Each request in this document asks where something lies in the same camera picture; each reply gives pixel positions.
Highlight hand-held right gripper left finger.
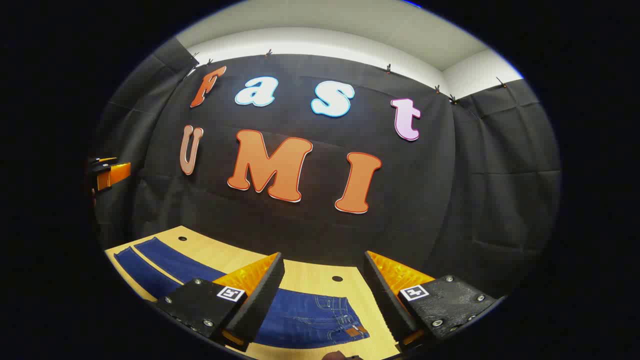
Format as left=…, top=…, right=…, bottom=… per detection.
left=152, top=251, right=286, bottom=352

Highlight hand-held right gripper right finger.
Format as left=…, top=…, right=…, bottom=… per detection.
left=362, top=250, right=503, bottom=351

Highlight blue jeans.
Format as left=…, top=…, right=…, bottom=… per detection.
left=114, top=237, right=371, bottom=350

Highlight row of black backdrop clips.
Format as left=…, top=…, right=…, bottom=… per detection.
left=190, top=48, right=507, bottom=105

